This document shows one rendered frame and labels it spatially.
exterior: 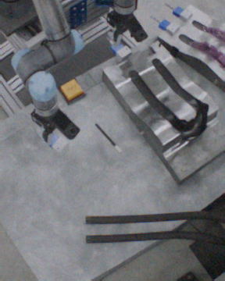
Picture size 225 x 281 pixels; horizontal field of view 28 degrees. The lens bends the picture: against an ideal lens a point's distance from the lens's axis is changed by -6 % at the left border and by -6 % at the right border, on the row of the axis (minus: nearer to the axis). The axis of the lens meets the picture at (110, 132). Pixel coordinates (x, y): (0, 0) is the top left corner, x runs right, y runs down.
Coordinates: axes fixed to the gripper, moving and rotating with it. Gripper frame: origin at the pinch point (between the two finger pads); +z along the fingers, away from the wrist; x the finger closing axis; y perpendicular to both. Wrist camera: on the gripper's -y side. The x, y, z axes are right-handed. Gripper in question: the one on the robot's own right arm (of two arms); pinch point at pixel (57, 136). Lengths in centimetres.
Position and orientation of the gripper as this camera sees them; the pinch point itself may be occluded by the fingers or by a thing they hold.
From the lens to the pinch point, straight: 161.1
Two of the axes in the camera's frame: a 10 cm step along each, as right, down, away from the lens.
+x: -6.3, 7.1, -3.1
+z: -0.1, 3.9, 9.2
